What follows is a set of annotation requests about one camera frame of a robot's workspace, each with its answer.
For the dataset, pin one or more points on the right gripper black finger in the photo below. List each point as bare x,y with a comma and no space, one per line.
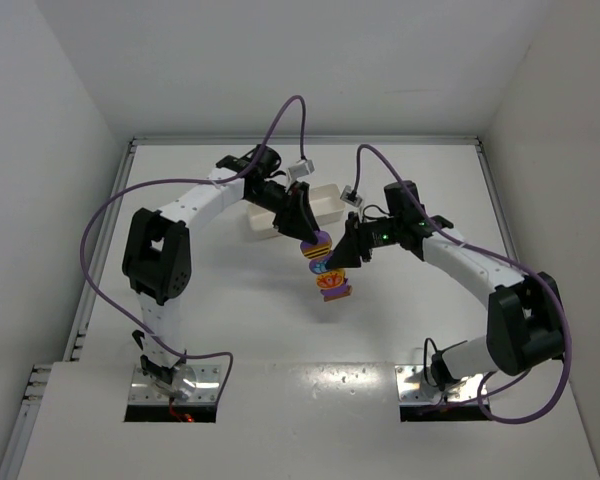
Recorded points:
353,239
354,259

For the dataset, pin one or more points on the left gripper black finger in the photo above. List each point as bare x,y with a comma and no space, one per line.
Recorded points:
301,199
294,223

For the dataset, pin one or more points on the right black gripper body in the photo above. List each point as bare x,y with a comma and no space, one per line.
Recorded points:
355,240

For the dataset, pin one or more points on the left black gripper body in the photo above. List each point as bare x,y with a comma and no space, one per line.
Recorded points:
290,209

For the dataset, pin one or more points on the yellow striped lego brick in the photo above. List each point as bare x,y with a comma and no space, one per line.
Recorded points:
315,251

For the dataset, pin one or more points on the white three-compartment tray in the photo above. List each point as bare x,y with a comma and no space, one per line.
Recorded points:
324,200

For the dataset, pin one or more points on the thin purple lego plate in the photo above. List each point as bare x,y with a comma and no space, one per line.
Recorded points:
336,293

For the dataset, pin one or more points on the purple lego brick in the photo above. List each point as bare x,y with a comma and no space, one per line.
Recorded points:
323,240

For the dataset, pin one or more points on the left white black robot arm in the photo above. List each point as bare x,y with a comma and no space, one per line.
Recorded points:
158,260

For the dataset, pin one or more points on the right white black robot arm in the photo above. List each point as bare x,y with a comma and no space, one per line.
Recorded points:
523,328

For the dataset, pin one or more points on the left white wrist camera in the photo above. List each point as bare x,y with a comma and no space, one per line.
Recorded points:
301,168

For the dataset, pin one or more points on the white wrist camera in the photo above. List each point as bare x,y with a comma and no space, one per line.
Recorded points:
351,197
301,168

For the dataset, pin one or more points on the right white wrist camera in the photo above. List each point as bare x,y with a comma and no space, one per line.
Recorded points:
351,197

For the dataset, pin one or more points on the back aluminium frame rail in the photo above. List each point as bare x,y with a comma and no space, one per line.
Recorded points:
311,140

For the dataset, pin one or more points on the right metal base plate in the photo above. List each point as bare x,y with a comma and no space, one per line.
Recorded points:
413,391

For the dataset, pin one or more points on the metal base plate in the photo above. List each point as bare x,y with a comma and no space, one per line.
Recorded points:
413,391
192,385

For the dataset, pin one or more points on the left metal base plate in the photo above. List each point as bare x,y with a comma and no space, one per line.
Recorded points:
192,385

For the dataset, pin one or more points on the left aluminium frame rail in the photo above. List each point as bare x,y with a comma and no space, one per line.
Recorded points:
39,376

